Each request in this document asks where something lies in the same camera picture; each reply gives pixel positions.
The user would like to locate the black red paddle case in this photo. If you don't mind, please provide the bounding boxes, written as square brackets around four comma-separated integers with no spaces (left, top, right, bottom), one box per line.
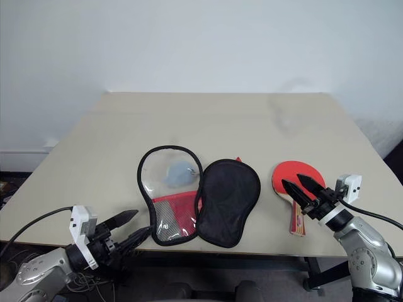
[137,145,262,250]

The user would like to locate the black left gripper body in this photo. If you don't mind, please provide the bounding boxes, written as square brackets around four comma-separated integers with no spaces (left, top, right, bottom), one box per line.
[84,219,130,276]

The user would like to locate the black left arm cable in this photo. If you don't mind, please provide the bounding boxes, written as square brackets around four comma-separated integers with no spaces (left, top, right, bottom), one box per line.
[0,206,76,252]

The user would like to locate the grey-blue plush keychain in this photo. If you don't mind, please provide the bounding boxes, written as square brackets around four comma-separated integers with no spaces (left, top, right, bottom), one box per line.
[161,161,200,187]

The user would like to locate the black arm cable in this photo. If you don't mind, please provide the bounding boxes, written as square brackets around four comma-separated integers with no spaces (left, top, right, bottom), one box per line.
[0,206,76,252]
[338,195,403,230]

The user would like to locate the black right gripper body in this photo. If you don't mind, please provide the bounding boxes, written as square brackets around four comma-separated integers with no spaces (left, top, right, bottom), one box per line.
[303,187,343,220]

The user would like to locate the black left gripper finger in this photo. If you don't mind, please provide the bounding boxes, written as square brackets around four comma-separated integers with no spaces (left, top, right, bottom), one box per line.
[103,210,139,231]
[120,225,156,253]

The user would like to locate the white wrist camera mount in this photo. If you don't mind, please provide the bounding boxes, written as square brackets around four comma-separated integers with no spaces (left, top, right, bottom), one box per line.
[69,205,99,271]
[317,174,363,227]

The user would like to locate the red table tennis paddle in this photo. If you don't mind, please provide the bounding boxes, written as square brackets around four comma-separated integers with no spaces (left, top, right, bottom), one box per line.
[271,160,326,237]

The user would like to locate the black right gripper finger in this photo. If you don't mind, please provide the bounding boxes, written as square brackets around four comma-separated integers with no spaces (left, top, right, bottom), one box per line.
[297,173,326,199]
[281,178,317,215]

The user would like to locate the dark metal table frame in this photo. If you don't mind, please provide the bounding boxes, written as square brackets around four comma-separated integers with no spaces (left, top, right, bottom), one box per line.
[135,249,324,292]

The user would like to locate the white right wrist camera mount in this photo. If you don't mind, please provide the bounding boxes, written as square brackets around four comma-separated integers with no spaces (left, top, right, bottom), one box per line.
[317,174,363,227]

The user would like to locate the tangled floor cables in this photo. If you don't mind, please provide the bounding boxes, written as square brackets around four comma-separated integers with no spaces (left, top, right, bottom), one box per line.
[6,251,116,302]

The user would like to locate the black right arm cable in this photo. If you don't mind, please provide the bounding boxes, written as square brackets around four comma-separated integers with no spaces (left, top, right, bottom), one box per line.
[338,195,403,230]

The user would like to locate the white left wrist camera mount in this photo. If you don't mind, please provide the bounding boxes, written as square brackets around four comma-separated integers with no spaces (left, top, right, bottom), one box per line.
[69,205,99,271]

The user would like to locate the white wall cable trunking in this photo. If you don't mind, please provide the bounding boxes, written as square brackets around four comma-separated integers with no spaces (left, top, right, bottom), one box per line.
[0,150,52,172]

